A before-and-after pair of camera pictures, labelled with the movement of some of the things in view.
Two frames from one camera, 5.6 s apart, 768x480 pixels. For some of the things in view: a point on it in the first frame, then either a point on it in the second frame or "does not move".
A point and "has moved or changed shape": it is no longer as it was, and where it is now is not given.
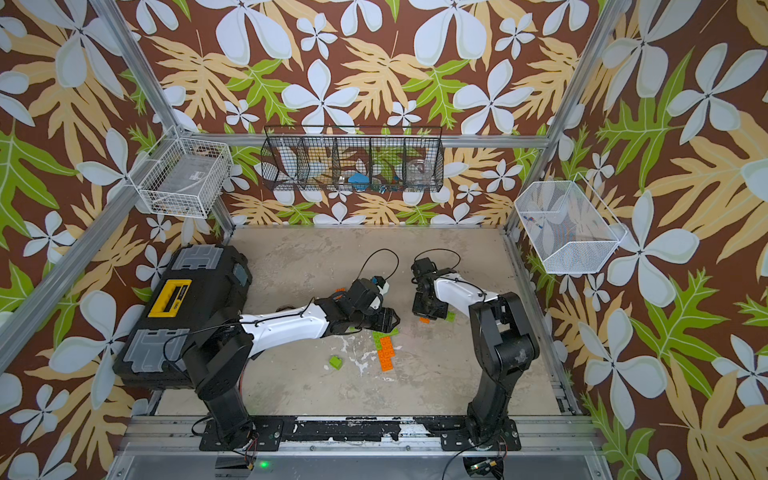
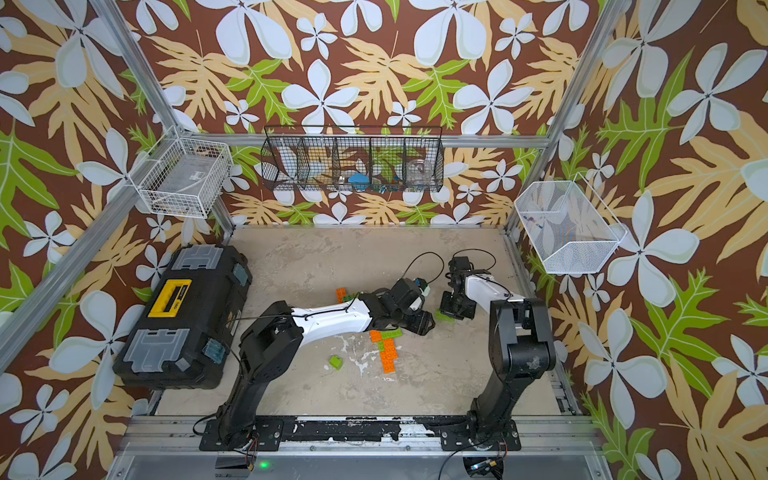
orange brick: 386,359 does not move
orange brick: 386,343 has moved or changed shape
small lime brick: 336,362 does not move
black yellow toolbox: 200,282 does not move
